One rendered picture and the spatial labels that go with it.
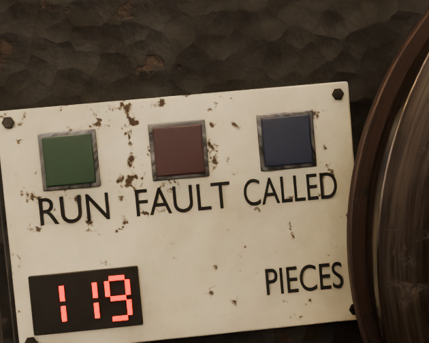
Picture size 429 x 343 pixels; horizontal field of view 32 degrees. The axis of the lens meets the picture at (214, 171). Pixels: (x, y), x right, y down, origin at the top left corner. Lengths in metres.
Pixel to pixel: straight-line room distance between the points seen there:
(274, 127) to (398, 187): 0.14
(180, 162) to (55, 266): 0.12
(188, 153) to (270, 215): 0.08
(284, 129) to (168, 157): 0.09
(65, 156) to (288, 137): 0.16
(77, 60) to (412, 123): 0.26
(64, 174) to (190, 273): 0.12
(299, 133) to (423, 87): 0.14
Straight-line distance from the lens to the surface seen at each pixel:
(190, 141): 0.54
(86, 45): 0.57
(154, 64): 0.57
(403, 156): 0.43
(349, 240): 0.49
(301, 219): 0.55
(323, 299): 0.57
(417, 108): 0.43
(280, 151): 0.54
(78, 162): 0.54
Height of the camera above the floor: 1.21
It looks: 3 degrees down
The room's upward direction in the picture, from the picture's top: 5 degrees counter-clockwise
